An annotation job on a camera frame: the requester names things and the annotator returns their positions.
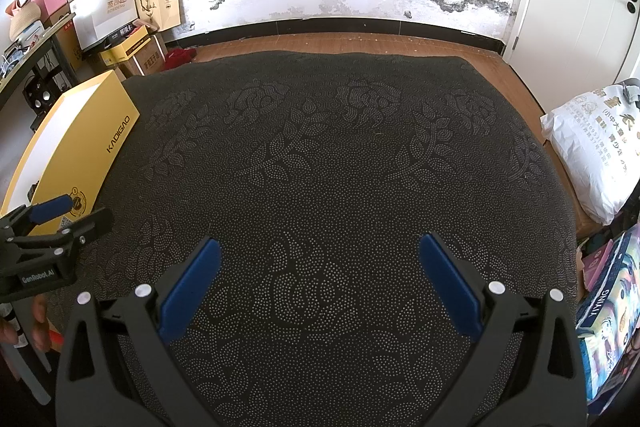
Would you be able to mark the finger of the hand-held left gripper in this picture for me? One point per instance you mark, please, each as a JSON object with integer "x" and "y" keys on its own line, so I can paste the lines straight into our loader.
{"x": 47, "y": 209}
{"x": 90, "y": 222}

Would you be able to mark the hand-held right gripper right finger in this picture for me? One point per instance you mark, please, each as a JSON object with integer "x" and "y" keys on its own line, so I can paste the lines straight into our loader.
{"x": 452, "y": 289}

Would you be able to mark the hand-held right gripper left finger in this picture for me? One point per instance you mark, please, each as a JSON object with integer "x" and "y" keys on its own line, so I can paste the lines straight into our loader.
{"x": 190, "y": 292}

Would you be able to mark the large yellow cardboard box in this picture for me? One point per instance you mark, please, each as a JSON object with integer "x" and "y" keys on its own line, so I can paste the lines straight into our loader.
{"x": 65, "y": 142}

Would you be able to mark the person's left hand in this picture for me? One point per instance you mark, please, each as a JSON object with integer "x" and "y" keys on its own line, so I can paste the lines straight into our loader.
{"x": 40, "y": 322}

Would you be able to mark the black speaker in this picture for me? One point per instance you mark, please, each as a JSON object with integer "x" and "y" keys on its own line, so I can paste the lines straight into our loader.
{"x": 39, "y": 94}

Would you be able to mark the pink packet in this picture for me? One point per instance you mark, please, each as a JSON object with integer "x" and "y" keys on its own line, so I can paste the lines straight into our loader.
{"x": 599, "y": 264}

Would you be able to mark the dark desk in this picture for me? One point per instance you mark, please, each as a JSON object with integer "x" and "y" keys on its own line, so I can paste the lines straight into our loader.
{"x": 30, "y": 59}

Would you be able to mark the colorful toy box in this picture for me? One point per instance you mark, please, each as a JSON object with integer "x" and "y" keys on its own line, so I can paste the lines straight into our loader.
{"x": 612, "y": 292}

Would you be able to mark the printed cardboard box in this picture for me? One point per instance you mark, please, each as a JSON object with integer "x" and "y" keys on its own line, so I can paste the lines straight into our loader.
{"x": 146, "y": 64}

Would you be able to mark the brown cardboard box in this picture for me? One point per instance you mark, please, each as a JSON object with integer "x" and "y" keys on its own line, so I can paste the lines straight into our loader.
{"x": 65, "y": 42}

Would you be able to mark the small yellow box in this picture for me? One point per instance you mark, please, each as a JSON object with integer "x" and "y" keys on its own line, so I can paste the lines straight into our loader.
{"x": 125, "y": 49}

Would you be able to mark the red cloth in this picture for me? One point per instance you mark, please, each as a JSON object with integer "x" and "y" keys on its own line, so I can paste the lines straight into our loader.
{"x": 181, "y": 58}

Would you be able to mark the woven basket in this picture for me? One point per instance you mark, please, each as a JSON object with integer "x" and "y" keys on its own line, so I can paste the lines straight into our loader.
{"x": 25, "y": 22}

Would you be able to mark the dark patterned blanket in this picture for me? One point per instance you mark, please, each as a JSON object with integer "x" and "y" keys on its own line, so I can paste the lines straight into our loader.
{"x": 325, "y": 147}

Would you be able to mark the white printed plastic bag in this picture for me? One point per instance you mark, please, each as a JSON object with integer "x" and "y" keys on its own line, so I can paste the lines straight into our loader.
{"x": 590, "y": 142}

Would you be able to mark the white paper bag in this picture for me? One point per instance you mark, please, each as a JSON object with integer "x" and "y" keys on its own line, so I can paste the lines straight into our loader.
{"x": 107, "y": 14}

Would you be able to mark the brown paper bag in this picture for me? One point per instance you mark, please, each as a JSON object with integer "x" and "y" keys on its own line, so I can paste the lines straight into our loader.
{"x": 160, "y": 4}

